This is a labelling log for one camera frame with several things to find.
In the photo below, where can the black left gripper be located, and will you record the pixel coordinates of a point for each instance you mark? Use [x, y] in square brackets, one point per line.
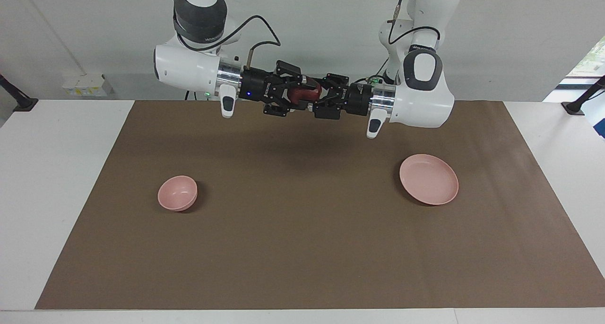
[360, 100]

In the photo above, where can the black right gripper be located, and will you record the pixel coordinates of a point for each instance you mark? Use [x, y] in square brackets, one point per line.
[260, 86]

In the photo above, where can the brown table mat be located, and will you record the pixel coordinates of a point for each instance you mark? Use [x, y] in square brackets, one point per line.
[302, 248]

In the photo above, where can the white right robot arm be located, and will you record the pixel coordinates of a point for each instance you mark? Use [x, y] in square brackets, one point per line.
[189, 68]

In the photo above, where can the blue object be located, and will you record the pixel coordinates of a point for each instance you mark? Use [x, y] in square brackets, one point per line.
[601, 127]

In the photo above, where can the dark red apple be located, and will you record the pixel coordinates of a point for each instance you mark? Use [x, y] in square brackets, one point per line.
[305, 94]

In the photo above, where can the black stand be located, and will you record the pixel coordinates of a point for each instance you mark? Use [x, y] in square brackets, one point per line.
[26, 104]
[574, 107]

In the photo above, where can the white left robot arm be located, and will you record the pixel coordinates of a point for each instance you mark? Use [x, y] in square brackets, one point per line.
[420, 106]

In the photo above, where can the white wall socket box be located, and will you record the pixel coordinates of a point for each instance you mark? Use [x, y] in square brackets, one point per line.
[87, 85]

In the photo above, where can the pink bowl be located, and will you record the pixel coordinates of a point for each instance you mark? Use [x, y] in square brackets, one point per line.
[176, 194]

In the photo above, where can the window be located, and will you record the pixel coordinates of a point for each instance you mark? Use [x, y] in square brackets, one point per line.
[593, 61]

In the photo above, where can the pink plate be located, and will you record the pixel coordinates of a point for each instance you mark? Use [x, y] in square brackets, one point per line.
[427, 179]

